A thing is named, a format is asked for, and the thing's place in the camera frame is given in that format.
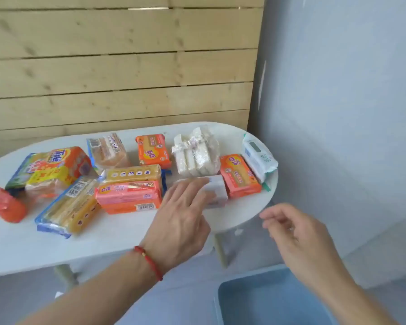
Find person's right hand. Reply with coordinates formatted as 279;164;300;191
259;203;343;287

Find person's left hand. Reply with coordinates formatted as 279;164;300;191
139;177;217;273

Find white soap packet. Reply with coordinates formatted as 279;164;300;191
175;174;229;209

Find person's left forearm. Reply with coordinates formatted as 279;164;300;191
18;250;164;325

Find person's right forearm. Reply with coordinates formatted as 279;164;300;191
299;267;401;325

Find clear pack white soap bars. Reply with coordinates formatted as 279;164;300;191
171;126;221;177

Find orange soap packet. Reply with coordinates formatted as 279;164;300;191
135;133;173;170
219;154;262;200

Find pink orange soap pack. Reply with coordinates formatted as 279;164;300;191
95;180;164;215

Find yellow soap pack blue ends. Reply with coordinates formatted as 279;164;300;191
99;164;173;188

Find white wet wipes pack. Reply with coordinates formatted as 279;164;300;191
242;133;279;184

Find white table leg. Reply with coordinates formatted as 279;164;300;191
214;233;230;269
53;264;79;292

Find blue plastic bin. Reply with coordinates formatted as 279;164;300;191
213;265;339;325

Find clear pack tan soap bars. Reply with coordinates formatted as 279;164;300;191
86;132;131;174

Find large yellow soap multipack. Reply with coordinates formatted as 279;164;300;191
35;175;102;239

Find orange yellow laundry soap pack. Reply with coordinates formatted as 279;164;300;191
25;146;93;197

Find wooden slat panel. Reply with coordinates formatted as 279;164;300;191
0;0;266;156

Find green blue soap pack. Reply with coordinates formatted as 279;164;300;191
5;152;51;197

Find red orange packet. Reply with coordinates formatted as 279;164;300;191
0;176;28;223

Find red string bracelet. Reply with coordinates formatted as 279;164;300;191
133;246;164;281

